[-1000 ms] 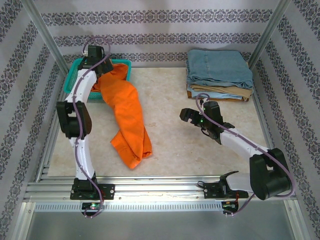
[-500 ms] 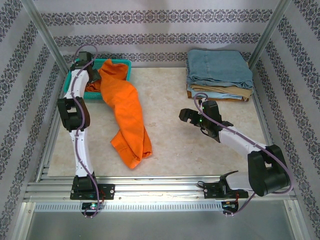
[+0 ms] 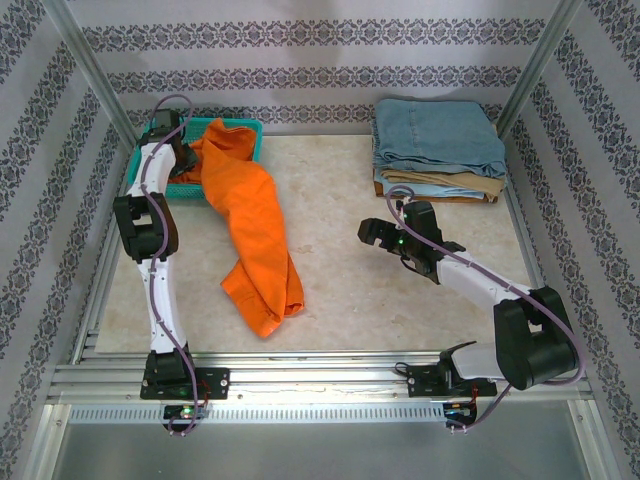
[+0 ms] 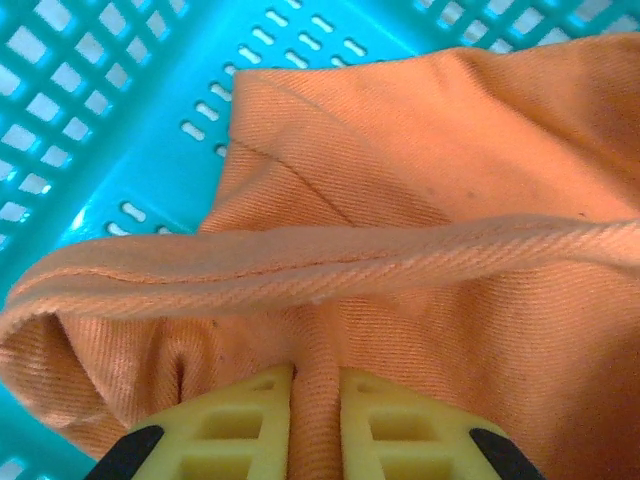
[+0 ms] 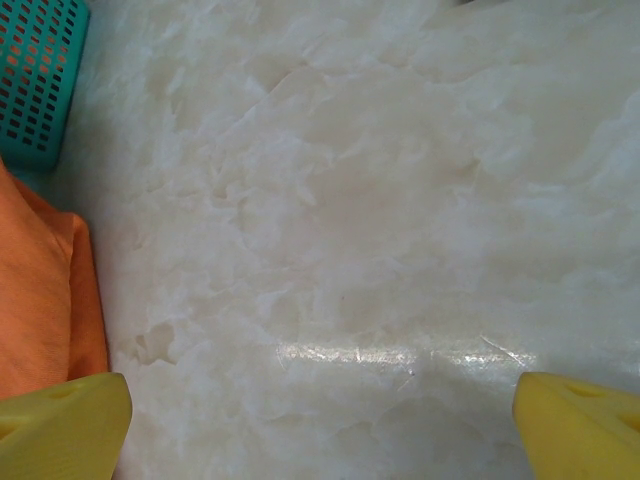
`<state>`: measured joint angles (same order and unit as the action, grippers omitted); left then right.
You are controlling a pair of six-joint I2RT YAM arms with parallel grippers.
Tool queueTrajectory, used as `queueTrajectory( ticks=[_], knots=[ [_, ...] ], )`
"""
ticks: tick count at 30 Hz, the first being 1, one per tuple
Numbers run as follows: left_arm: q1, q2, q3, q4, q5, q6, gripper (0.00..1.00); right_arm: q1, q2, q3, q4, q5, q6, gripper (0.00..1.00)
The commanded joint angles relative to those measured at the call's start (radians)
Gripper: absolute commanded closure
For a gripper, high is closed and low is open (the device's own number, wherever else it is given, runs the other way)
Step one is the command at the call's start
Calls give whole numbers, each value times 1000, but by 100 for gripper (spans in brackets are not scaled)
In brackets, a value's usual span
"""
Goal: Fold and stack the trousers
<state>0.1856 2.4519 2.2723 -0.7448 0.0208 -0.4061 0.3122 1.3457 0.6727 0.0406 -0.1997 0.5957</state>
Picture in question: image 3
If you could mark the orange trousers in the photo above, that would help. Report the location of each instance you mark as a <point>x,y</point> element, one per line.
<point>250,210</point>

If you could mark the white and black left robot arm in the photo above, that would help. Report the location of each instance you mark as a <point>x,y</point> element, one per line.
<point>162,300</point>

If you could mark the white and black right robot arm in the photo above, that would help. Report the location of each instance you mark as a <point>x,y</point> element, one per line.
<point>475,285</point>

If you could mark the folded brown trousers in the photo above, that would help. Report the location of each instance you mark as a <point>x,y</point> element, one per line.
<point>492,199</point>

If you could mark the teal plastic basket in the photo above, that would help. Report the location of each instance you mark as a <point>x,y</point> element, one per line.
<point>185,191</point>

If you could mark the aluminium cross rails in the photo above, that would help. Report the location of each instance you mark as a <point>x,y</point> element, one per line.
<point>320,372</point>

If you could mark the circuit board with green light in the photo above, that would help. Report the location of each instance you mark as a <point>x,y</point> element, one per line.
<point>457,409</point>
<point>186,412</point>

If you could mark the grey metal base panel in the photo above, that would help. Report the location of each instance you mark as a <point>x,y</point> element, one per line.
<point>320,455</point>

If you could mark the aluminium side rail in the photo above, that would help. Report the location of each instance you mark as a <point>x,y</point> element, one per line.
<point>97,280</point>
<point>526,240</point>

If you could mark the aluminium frame post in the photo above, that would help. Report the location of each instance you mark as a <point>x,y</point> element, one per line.
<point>89,65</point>
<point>541,65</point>

